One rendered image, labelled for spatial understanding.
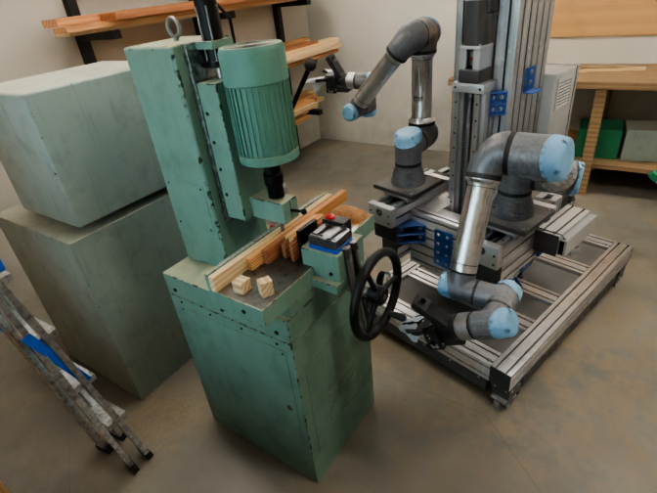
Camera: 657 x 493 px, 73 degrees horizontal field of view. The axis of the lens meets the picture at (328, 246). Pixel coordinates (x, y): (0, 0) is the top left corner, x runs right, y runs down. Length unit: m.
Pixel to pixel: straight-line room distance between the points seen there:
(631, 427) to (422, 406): 0.80
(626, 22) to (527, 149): 3.09
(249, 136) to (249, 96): 0.11
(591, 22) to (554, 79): 2.29
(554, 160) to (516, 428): 1.21
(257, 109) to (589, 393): 1.80
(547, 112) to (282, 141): 1.18
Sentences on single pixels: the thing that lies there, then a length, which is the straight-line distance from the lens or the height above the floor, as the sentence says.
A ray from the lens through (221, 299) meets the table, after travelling 1.31.
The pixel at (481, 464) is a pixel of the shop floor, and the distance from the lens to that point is 1.97.
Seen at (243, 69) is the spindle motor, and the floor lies 1.46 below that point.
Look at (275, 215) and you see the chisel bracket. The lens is 1.38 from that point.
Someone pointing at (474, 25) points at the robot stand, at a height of 1.44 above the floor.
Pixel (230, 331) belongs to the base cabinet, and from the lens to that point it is 1.55.
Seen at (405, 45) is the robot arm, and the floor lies 1.39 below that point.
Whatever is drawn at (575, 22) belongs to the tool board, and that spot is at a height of 1.15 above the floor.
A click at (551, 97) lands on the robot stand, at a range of 2.04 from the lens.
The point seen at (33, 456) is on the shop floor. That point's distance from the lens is 2.47.
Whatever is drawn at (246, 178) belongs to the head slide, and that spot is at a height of 1.13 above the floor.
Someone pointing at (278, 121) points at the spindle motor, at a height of 1.32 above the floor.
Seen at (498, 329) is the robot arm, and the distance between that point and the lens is 1.20.
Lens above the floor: 1.63
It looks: 31 degrees down
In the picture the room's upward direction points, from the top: 7 degrees counter-clockwise
